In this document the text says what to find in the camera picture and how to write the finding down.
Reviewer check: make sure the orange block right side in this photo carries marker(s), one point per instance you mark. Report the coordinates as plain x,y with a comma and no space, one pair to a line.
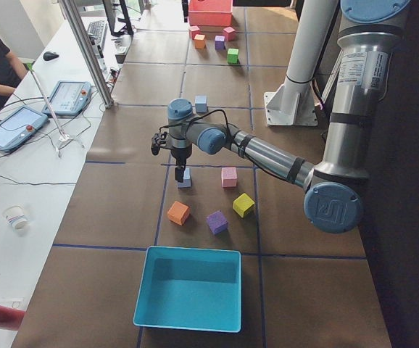
199,41

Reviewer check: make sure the far teach pendant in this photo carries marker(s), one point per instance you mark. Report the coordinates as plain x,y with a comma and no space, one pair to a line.
70,98

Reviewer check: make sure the yellow block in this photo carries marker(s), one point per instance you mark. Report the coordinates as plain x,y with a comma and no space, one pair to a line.
243,205

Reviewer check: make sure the orange block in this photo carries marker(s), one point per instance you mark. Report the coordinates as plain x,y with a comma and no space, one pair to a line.
178,212
199,41

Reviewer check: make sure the light blue block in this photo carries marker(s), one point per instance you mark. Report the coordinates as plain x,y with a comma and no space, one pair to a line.
200,103
186,183

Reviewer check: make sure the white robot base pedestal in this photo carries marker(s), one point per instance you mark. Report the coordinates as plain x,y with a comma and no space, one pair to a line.
292,104

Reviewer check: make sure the aluminium frame post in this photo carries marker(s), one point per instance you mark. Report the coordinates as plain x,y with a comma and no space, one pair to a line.
72,15

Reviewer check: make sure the small camera tripod stand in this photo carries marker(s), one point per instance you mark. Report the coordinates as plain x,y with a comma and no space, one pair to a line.
64,138

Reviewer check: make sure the near teach pendant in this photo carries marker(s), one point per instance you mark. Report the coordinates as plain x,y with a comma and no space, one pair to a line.
19,126

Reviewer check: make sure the paper cup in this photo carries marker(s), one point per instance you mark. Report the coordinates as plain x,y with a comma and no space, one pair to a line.
16,217

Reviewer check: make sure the green block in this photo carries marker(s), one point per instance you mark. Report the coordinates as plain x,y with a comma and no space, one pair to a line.
232,56

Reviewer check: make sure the black keyboard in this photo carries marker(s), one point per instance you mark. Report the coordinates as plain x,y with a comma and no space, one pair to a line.
97,30

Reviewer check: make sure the black computer mouse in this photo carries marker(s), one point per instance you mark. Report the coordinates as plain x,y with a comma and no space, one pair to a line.
49,56

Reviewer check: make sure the red block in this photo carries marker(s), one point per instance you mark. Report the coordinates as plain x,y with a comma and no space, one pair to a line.
193,31
229,34

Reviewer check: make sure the orange block left side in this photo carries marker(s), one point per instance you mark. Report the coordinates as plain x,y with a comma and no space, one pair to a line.
178,212

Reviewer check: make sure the teach pendant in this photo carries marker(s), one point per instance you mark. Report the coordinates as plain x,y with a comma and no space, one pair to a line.
70,98
19,126

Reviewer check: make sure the red block far right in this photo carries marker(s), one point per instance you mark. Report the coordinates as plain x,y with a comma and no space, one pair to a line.
193,31

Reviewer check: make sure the purple block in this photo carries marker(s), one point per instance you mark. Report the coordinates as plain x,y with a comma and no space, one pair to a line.
219,43
217,222

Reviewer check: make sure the purple block left side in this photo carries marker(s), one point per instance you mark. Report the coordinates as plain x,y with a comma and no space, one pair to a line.
217,222

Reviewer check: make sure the teal plastic bin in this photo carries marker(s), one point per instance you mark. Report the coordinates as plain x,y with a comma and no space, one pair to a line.
190,289

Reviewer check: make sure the purple block right side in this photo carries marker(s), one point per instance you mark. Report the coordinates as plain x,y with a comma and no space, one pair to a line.
219,43

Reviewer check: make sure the red block lower right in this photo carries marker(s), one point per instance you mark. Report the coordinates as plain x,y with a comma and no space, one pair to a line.
229,34

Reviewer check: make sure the pink block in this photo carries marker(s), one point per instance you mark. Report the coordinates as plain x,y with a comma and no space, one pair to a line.
229,177

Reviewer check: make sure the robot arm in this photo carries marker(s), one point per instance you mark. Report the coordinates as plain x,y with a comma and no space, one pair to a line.
368,33

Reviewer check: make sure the red plastic bin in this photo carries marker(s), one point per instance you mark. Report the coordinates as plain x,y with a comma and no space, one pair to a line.
210,12

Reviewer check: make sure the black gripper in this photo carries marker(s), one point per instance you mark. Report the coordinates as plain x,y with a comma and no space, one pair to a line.
180,156

